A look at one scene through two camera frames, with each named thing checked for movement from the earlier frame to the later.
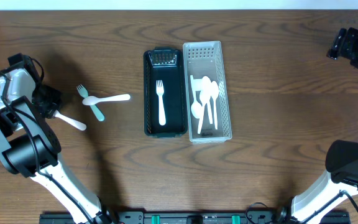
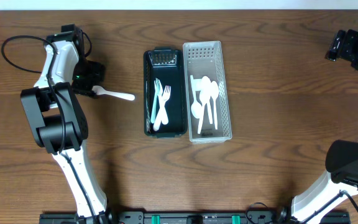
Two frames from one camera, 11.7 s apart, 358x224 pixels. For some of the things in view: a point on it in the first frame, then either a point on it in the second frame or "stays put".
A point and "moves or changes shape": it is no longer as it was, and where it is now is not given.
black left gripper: (48, 101) to (87, 88)
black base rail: (193, 217) stays put
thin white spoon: (206, 93) stays put
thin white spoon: (196, 109) stays put
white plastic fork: (160, 91) stays put
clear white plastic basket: (206, 59) stays put
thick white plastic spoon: (92, 100) to (99, 90)
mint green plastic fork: (84, 94) to (156, 88)
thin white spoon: (215, 91) stays put
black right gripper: (339, 43) stays put
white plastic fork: (69, 121) moves or changes shape
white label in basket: (198, 84) stays put
